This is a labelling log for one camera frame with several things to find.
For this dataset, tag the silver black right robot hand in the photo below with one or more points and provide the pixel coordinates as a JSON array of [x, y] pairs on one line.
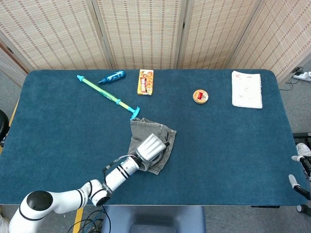
[[305, 161]]

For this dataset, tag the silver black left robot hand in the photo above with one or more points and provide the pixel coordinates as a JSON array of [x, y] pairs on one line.
[[149, 146]]

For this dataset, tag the grey cloth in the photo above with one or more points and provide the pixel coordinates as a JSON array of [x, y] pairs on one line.
[[143, 129]]

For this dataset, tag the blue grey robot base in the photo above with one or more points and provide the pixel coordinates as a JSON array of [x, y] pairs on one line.
[[155, 219]]

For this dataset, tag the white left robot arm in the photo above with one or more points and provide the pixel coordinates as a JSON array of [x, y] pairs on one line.
[[73, 197]]

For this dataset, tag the yellow food box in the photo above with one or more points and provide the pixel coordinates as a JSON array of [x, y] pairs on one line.
[[145, 82]]

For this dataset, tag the green blue water pump toy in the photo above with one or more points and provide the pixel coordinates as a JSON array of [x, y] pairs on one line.
[[107, 94]]

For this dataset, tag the round gold tin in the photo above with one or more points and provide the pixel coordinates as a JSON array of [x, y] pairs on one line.
[[200, 96]]

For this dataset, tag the blue spray bottle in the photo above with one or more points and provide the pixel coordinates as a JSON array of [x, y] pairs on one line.
[[113, 77]]

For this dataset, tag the white power strip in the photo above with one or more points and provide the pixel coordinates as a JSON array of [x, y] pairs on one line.
[[302, 75]]

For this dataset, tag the white spiral notebook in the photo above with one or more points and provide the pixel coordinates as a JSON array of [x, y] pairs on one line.
[[246, 89]]

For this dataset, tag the woven folding screen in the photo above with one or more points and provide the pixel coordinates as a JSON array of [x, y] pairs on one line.
[[145, 31]]

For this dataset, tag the black round stool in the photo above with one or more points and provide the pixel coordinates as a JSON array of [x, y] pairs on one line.
[[3, 126]]

